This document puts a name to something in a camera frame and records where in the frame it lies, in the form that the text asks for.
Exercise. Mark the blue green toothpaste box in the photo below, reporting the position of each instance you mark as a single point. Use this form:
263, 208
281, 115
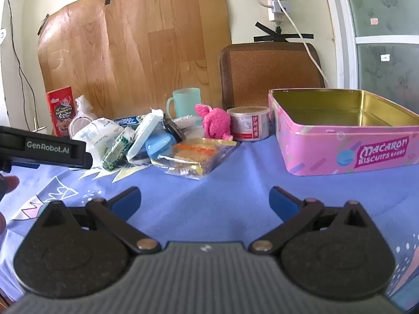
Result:
126, 121

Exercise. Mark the wood-pattern sheet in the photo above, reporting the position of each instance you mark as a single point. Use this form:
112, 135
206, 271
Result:
131, 55

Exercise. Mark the pink plush toy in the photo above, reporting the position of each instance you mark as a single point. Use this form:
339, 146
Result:
216, 121

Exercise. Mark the red snack box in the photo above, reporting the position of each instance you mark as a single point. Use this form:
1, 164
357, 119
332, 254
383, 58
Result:
60, 104

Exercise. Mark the teal plastic cup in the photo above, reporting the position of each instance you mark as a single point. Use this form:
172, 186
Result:
186, 103

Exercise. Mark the white power strip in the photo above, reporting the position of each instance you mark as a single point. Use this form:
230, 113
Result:
274, 9

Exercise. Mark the black jar lid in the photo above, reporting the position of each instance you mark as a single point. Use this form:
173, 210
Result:
176, 130

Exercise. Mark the green white packet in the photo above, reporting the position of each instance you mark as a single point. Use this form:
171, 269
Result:
114, 155

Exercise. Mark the blue oval case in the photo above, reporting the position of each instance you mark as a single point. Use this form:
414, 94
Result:
157, 147

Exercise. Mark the round red white can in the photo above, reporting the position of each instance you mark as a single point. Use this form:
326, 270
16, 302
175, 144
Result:
248, 126

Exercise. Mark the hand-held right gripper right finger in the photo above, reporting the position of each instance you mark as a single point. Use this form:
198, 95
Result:
282, 202

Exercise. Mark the long black tape strip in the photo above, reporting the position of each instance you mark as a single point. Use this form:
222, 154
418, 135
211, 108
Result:
301, 36

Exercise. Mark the clear cracker packet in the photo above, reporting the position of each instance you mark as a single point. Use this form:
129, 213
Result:
193, 157

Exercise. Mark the white teal box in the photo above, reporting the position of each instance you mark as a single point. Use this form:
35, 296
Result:
145, 130

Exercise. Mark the white tissue packet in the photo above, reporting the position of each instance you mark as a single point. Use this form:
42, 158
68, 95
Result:
95, 137

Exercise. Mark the crumpled clear plastic bag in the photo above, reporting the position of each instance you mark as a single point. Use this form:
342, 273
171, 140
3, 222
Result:
84, 106

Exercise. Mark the person's left hand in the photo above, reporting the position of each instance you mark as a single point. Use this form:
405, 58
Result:
13, 183

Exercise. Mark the blue printed tablecloth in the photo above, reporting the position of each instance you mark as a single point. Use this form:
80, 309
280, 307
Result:
212, 186

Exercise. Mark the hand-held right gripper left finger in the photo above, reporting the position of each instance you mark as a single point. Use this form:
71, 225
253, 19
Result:
126, 201

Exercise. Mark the pink biscuit tin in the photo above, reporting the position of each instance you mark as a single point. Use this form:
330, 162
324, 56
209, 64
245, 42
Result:
314, 150

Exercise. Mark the frosted glass door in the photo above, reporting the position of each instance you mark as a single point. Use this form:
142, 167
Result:
383, 3

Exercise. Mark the brown woven chair back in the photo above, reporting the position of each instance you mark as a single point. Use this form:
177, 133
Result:
268, 72

